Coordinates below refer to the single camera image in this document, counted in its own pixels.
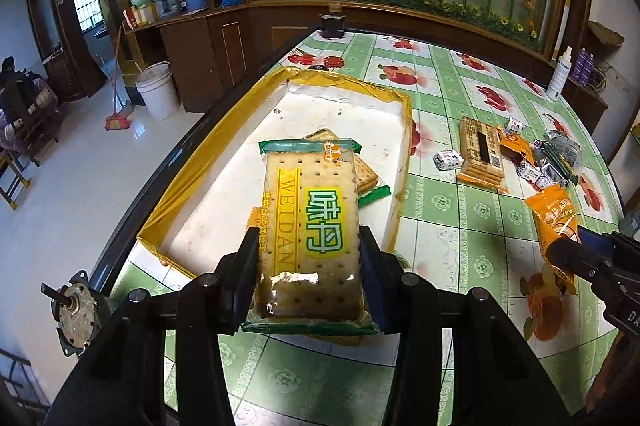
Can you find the red broom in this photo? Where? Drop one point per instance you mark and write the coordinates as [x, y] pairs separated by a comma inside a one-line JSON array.
[[117, 122]]

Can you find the green cracker packet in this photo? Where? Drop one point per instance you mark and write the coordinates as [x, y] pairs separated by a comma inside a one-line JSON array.
[[310, 236], [367, 178]]

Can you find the cardboard piece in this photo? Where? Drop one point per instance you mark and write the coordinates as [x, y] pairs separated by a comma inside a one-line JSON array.
[[605, 31]]

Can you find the purple bottles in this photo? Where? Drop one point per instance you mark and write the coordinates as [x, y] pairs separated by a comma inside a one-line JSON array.
[[581, 69]]

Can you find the long barcode biscuit packet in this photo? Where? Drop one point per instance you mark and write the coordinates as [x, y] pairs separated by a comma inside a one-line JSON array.
[[482, 154]]

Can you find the person's right forearm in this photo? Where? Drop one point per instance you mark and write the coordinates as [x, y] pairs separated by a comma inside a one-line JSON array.
[[605, 371]]

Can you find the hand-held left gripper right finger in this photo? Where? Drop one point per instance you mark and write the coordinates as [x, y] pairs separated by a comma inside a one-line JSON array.
[[372, 278]]

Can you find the large orange snack packet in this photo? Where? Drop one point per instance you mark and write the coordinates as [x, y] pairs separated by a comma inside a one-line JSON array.
[[552, 226]]

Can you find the dark silver snack packet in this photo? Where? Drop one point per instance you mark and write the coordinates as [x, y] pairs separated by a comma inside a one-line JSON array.
[[555, 164]]

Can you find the small white candy packet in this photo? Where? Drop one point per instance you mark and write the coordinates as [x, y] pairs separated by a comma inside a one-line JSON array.
[[544, 180], [528, 170], [514, 125]]

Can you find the green fruit-print tablecloth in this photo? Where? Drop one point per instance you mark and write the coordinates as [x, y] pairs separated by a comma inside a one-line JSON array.
[[465, 231]]

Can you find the wooden cabinet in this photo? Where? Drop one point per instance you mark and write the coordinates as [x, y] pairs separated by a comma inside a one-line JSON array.
[[200, 51]]

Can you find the small white milk carton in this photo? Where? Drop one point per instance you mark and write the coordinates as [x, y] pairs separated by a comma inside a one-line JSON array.
[[447, 159]]

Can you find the yellow-taped white tray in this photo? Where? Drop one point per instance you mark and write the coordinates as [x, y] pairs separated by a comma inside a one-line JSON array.
[[220, 186]]

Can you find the silver foil snack packet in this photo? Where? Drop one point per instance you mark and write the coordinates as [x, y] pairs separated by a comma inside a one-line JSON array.
[[562, 140]]

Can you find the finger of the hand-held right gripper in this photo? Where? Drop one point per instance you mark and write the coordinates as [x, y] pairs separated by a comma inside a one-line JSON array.
[[570, 257], [592, 240]]

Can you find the white plastic bucket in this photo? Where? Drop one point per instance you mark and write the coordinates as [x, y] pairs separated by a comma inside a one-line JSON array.
[[157, 94]]

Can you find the electric motor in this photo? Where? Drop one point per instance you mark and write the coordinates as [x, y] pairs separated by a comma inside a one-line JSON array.
[[75, 311]]

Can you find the black jar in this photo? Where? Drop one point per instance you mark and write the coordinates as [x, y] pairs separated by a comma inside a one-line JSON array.
[[332, 22]]

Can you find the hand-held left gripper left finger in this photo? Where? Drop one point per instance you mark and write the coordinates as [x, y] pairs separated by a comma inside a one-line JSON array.
[[245, 276]]

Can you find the red yellow box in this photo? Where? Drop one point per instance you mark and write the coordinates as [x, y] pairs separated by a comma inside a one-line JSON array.
[[142, 16]]

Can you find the wooden chair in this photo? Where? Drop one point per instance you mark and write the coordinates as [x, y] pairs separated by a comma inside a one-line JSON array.
[[25, 131]]

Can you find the small orange snack packet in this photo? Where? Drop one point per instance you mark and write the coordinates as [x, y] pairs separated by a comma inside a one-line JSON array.
[[515, 146]]

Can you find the white spray bottle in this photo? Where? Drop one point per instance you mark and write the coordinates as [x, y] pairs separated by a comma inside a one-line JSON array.
[[557, 76]]

